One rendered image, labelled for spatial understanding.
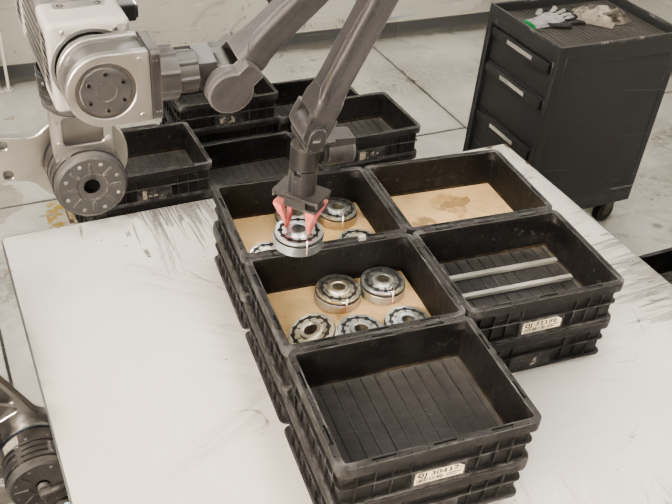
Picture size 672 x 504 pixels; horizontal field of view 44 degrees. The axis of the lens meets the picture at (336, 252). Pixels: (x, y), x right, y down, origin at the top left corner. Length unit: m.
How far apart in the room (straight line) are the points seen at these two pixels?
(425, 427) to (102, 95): 0.85
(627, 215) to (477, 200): 1.80
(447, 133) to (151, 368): 2.76
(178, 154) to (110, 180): 1.36
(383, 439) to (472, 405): 0.21
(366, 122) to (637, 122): 1.11
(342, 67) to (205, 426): 0.79
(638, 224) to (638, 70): 0.80
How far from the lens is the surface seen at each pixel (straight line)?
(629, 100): 3.55
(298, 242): 1.70
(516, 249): 2.15
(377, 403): 1.68
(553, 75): 3.21
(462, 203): 2.28
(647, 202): 4.17
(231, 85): 1.40
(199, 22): 4.85
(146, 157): 3.05
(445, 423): 1.67
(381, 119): 3.36
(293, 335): 1.76
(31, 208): 3.72
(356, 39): 1.48
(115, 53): 1.33
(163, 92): 1.38
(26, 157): 1.79
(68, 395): 1.89
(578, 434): 1.92
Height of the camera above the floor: 2.06
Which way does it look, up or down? 37 degrees down
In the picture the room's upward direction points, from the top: 6 degrees clockwise
